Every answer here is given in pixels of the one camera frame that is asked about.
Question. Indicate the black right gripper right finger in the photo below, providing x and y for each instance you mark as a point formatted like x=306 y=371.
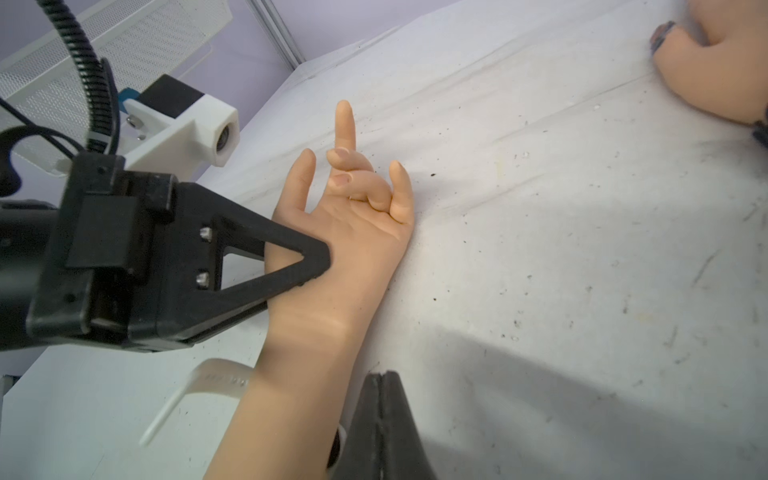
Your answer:
x=402 y=455

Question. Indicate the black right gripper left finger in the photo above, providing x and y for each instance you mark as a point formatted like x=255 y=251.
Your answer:
x=361 y=455

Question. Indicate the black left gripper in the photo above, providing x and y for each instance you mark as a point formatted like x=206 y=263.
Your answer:
x=69 y=272

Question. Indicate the mannequin hand with bent fingers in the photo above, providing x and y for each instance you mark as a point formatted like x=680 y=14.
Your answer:
x=367 y=221

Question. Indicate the mannequin hand with painted nails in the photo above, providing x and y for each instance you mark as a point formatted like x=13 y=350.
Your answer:
x=727 y=77

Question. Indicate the white mesh two-tier shelf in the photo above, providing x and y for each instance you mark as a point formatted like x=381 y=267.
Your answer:
x=142 y=40

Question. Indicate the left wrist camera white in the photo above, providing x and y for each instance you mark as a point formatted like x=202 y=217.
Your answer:
x=169 y=128

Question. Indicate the aluminium frame rails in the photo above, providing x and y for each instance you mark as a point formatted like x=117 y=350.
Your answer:
x=277 y=30

